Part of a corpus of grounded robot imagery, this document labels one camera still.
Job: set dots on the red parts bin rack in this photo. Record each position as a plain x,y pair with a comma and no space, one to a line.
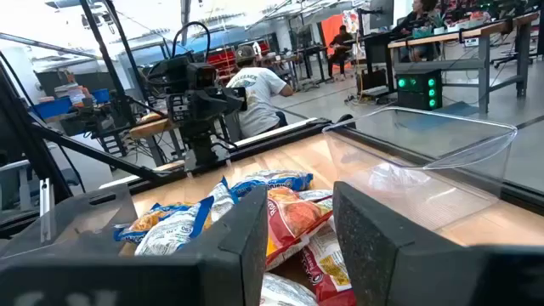
223,59

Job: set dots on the person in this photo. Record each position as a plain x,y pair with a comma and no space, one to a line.
259,98
414,21
340,47

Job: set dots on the orange panel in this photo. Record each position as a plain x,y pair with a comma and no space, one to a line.
330,30

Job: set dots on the wooden top workbench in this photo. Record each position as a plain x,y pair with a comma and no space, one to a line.
483,76

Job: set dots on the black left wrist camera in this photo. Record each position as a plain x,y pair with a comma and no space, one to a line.
202,76

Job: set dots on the clear plastic bin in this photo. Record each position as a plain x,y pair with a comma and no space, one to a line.
425,200

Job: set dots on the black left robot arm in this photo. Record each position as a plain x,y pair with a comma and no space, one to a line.
200,140

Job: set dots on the black monitor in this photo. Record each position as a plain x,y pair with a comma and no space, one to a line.
381,15

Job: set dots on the blue storage crate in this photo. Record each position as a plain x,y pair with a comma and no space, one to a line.
53,108
100,95

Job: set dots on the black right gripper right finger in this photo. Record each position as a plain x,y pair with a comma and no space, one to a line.
446,276

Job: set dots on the computer tower green lights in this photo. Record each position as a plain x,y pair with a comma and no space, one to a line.
408,100

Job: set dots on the small wooden side table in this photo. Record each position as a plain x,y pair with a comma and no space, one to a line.
149,127

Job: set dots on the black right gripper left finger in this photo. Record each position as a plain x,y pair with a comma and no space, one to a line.
127,282

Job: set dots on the red Maruchan noodle pack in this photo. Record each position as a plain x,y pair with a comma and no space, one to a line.
327,263
293,221

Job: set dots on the black standing desk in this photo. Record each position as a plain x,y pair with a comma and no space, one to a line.
376,51

